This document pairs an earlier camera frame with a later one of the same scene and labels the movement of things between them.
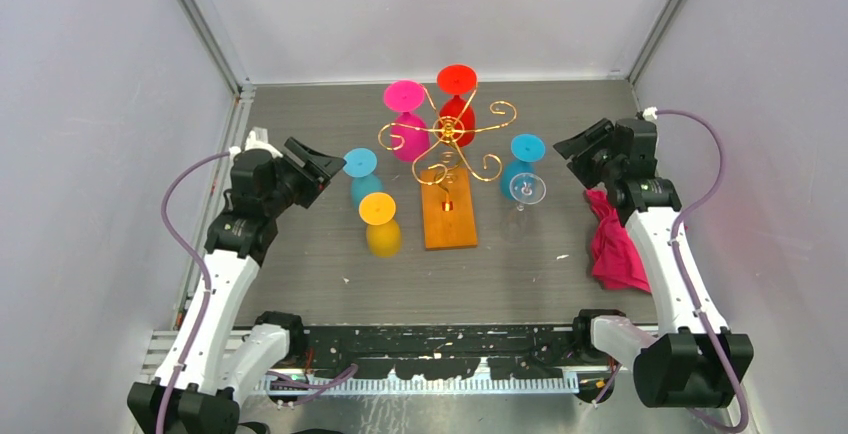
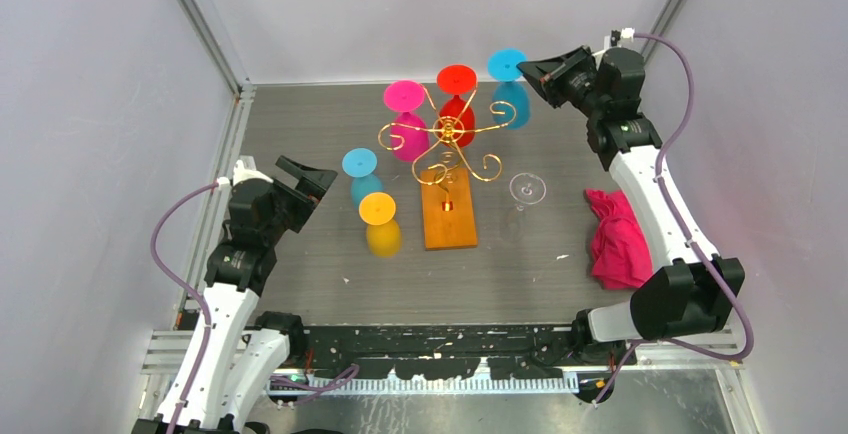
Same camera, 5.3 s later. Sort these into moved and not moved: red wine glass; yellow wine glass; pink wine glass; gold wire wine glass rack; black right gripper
Moved: black right gripper
Not moved: yellow wine glass; pink wine glass; red wine glass; gold wire wine glass rack
